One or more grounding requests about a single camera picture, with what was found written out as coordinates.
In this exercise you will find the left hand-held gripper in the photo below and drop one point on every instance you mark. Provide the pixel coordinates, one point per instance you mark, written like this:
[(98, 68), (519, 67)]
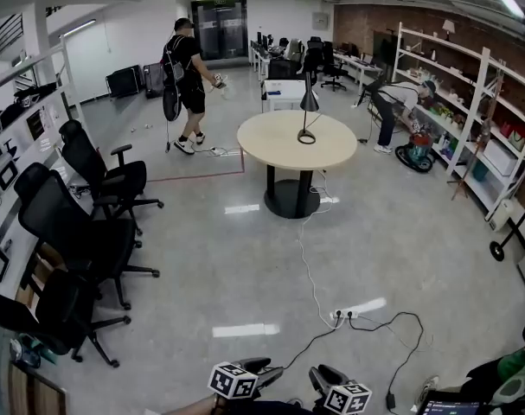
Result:
[(232, 383)]

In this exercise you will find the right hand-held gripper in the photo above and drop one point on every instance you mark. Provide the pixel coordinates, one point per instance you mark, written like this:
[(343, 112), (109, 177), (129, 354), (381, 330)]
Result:
[(346, 398)]

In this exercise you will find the black desk lamp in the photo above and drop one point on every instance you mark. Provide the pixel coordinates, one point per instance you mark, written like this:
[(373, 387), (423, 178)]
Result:
[(309, 100)]

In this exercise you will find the person's left forearm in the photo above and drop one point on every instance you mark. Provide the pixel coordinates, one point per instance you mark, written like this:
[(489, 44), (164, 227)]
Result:
[(197, 406)]

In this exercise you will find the long white desk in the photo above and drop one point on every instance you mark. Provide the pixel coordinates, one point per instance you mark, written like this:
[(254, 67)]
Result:
[(357, 64)]

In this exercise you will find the small table lamp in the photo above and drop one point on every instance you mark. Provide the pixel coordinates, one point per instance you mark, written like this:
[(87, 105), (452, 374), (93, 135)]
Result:
[(448, 26)]

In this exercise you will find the black power adapter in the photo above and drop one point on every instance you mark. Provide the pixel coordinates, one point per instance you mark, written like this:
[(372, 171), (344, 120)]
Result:
[(391, 401)]

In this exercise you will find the white power strip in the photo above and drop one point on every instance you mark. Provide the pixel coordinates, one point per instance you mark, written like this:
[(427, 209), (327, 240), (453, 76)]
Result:
[(344, 314), (218, 150), (329, 199)]

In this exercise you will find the black tablet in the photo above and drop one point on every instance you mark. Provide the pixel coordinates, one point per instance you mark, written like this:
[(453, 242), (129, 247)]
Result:
[(450, 406)]

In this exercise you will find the black office chair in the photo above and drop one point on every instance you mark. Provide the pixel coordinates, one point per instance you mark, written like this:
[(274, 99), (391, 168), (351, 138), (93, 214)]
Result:
[(72, 227), (115, 180), (332, 65), (59, 309)]

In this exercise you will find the black stand with round base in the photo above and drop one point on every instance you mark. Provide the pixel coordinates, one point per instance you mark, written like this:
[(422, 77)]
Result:
[(497, 249)]

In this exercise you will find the small white heater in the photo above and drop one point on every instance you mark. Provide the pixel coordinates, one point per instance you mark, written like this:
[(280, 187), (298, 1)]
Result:
[(501, 215)]

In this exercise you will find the round beige table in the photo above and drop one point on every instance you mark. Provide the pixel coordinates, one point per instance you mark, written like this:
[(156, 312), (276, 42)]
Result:
[(283, 145)]

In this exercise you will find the red and teal vacuum cleaner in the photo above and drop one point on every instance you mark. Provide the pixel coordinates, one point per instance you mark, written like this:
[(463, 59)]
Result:
[(415, 151)]

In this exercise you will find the white storage box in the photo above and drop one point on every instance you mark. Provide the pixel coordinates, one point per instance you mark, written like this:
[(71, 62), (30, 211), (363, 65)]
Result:
[(500, 157)]

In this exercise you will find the wooden coat stand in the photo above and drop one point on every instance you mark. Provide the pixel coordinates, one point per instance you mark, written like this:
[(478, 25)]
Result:
[(482, 145)]

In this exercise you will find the low white cabinet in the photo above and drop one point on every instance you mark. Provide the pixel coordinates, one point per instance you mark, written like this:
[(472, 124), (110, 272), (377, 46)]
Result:
[(288, 93)]

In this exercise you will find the white shelf with appliances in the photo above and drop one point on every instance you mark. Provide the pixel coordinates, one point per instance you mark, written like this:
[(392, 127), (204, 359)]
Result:
[(11, 162)]

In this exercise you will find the black suitcase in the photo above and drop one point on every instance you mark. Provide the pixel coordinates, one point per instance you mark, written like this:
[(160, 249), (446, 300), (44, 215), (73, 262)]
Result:
[(154, 80)]

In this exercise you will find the black folded rack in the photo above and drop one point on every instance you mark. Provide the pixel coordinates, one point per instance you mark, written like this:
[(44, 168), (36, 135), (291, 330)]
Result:
[(123, 80)]

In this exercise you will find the tall white shelving unit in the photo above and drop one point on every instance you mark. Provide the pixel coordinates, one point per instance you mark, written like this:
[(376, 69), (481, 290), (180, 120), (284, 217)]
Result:
[(484, 84)]

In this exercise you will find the black glass double door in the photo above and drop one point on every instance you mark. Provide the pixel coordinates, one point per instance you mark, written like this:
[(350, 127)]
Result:
[(221, 28)]

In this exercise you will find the grey wall panel box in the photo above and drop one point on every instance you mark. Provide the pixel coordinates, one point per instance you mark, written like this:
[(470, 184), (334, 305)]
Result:
[(321, 21)]

